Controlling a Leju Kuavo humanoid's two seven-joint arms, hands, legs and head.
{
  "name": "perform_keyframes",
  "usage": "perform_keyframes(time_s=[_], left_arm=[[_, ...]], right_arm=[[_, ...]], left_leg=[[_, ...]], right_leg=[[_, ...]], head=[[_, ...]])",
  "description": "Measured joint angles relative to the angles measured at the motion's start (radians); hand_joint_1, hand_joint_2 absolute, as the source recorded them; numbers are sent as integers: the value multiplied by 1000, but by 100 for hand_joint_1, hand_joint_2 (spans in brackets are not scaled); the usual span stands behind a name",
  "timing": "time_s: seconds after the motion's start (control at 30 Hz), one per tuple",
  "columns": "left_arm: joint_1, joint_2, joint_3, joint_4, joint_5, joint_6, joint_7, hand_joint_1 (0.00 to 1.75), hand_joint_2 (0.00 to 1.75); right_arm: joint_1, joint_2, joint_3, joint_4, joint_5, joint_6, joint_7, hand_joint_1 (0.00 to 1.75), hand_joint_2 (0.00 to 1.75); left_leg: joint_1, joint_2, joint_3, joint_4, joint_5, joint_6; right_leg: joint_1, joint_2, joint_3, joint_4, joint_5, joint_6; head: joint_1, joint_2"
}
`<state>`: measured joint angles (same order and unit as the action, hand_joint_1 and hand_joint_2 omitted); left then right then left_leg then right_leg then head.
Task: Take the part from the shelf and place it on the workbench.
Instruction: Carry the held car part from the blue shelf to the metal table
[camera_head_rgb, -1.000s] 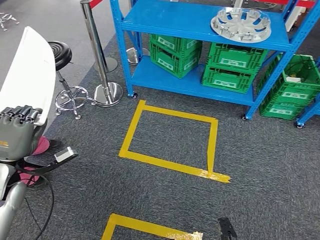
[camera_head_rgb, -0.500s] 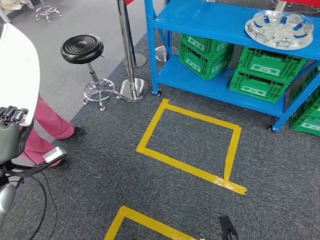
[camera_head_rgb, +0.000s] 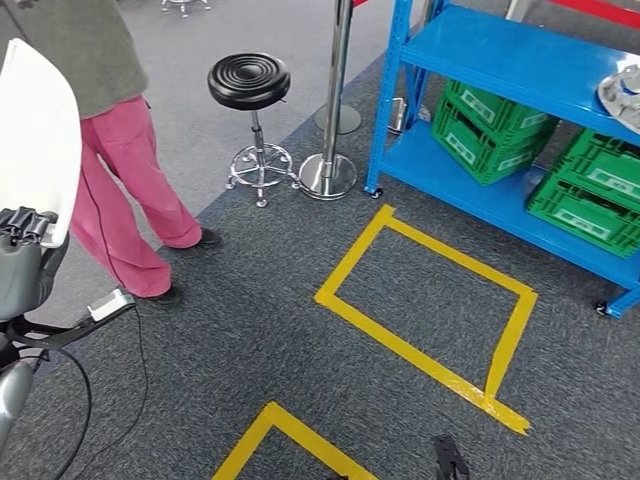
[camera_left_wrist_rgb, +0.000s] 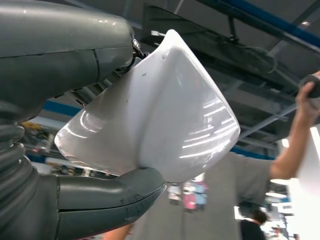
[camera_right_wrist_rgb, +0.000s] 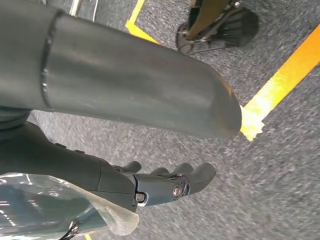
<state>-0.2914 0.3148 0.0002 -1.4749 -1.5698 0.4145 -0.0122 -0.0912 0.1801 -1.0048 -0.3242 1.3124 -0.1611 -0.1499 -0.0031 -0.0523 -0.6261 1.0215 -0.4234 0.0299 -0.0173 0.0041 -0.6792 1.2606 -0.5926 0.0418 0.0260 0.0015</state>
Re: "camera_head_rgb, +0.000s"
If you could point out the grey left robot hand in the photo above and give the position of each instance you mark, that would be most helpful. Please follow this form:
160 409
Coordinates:
25 272

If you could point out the white plastic shell part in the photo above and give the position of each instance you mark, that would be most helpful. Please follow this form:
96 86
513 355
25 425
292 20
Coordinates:
40 132

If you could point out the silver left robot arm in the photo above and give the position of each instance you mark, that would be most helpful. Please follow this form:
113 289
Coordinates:
12 404

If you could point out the blue metal shelf rack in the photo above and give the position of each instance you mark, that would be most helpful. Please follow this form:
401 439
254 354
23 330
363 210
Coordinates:
500 60

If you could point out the person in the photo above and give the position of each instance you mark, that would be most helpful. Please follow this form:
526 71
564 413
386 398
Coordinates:
120 218

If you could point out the chrome stool base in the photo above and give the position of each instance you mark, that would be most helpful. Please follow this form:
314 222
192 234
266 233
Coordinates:
185 5

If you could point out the black round stool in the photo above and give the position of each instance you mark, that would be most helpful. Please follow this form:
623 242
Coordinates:
248 79

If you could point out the red barrier belt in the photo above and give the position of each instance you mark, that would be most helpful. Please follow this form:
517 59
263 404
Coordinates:
360 2
600 10

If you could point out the yellow floor tape square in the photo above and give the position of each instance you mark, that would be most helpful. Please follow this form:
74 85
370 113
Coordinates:
435 370

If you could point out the green plastic crate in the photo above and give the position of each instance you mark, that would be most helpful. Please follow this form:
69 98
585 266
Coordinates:
487 173
505 109
580 156
543 199

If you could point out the white table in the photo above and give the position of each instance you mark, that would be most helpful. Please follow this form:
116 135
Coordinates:
520 8

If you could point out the silver wheel hubcap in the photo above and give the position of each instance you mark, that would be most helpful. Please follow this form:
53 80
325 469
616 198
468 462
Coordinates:
623 99

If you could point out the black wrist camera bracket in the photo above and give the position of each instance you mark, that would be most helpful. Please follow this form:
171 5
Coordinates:
55 334

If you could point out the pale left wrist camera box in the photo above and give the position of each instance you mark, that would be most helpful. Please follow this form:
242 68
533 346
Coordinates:
107 305

